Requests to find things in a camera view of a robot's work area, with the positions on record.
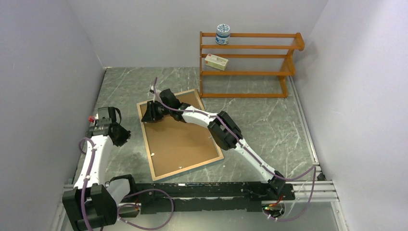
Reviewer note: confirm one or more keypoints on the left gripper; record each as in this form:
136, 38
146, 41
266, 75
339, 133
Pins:
125, 135

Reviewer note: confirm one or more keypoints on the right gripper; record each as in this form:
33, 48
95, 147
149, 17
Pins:
150, 116

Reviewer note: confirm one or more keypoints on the blue wooden picture frame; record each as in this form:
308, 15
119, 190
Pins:
181, 143

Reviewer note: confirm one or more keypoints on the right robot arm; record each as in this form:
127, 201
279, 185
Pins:
224, 131

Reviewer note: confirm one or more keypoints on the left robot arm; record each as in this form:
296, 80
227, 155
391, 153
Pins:
90, 204

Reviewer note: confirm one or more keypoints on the small white green box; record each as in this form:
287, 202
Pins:
216, 62

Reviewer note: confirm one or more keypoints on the blue white ceramic jar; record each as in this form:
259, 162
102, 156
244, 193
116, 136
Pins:
222, 34

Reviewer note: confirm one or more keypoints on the orange wooden shelf rack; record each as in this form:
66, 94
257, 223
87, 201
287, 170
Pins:
250, 54

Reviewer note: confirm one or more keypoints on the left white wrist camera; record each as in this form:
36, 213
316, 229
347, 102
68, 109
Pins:
91, 119

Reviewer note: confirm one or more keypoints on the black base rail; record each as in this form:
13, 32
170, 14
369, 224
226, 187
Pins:
206, 196

